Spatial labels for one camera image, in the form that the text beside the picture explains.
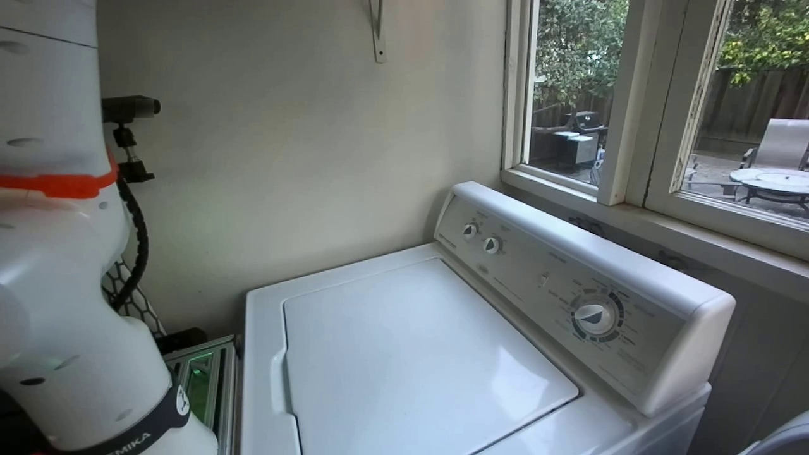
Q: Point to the white casement window sash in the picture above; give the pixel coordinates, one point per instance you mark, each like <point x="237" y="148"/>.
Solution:
<point x="744" y="39"/>

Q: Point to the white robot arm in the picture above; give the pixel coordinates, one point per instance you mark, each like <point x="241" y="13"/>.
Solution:
<point x="88" y="374"/>

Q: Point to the left fixed window pane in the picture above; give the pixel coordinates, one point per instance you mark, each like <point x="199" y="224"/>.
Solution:
<point x="572" y="66"/>

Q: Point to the white washing machine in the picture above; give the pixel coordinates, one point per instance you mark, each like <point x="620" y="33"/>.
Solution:
<point x="512" y="333"/>

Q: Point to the green box beside washer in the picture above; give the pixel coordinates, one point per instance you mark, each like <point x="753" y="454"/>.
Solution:
<point x="208" y="374"/>

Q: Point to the wooden backyard fence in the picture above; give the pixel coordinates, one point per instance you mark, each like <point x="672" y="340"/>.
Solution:
<point x="737" y="115"/>

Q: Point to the outdoor patio table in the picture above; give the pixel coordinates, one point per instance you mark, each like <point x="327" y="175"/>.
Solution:
<point x="775" y="186"/>

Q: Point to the outdoor patio chair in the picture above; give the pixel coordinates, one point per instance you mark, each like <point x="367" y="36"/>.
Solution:
<point x="782" y="144"/>

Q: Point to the metal wall bracket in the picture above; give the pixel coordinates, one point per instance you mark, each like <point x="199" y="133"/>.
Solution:
<point x="376" y="10"/>

